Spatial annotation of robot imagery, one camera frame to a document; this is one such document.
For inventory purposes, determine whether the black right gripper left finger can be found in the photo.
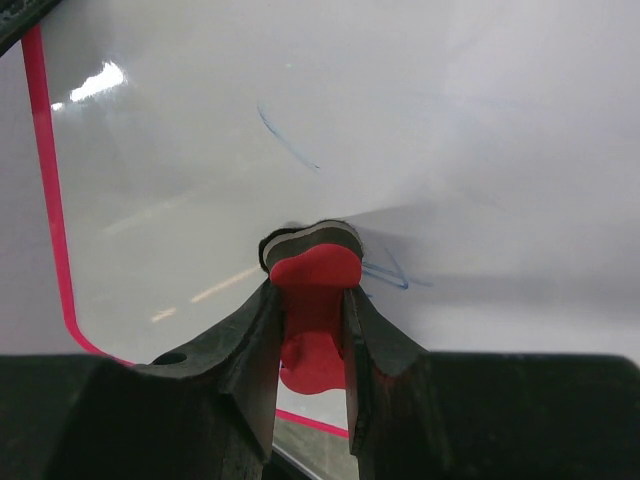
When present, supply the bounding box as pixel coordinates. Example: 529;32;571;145
134;282;281;479

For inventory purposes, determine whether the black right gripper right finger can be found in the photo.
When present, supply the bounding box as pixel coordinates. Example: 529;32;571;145
342;287;440;479

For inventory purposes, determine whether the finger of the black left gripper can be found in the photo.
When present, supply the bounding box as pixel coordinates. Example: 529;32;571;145
0;0;61;56

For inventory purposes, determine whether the pink-framed whiteboard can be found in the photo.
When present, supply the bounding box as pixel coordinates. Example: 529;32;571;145
0;0;640;480

